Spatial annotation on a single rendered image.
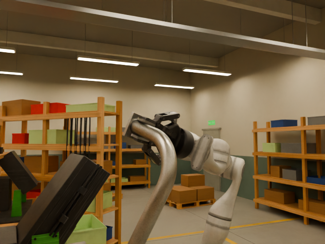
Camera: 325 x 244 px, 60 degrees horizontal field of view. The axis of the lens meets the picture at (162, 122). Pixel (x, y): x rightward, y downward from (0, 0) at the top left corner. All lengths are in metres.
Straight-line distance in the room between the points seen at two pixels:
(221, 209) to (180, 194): 6.18
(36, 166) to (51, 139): 0.55
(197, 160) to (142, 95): 10.36
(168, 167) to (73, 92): 10.01
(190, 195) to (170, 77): 5.62
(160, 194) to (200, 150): 0.20
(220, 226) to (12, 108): 4.71
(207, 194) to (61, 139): 4.52
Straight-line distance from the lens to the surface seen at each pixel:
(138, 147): 10.24
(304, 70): 7.45
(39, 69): 10.59
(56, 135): 4.54
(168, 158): 0.53
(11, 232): 1.68
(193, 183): 8.00
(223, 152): 0.83
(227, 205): 1.13
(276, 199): 7.31
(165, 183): 0.52
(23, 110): 5.23
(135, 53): 9.02
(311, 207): 6.68
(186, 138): 0.67
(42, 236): 1.47
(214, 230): 1.14
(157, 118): 0.63
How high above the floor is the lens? 1.69
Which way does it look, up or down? 4 degrees up
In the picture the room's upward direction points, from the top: straight up
